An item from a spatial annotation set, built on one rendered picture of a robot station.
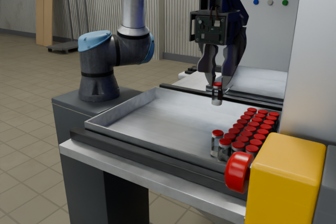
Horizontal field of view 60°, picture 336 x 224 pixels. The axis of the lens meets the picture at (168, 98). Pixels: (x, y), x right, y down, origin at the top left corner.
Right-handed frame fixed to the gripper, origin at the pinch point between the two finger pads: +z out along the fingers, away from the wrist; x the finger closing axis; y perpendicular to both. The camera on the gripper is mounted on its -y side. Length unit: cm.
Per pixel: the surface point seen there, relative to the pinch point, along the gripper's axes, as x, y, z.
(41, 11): -535, -350, 32
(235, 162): 13.7, 30.3, -2.1
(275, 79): 3.5, -42.3, 10.8
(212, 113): -3.7, -6.6, 11.0
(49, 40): -501, -336, 88
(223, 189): 9.1, 19.3, 10.4
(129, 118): -19.2, 5.8, 11.0
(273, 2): -8, -77, -12
